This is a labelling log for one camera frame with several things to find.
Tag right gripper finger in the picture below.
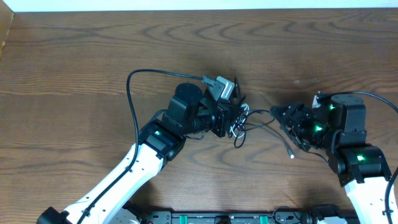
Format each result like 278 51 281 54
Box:
270 106 290 124
288 128 311 152

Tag white usb cable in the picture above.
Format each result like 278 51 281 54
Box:
229 103 250 138

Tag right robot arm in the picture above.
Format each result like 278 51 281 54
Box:
270 91 397 223

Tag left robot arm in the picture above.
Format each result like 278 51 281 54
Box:
37 82 244 223

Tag right camera black cable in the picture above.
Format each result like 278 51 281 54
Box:
317 90 398 224

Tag camera black cable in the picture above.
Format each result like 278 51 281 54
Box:
317 90 398 224
76 68 217 224

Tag left camera black cable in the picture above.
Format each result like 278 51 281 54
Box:
76 68 217 224

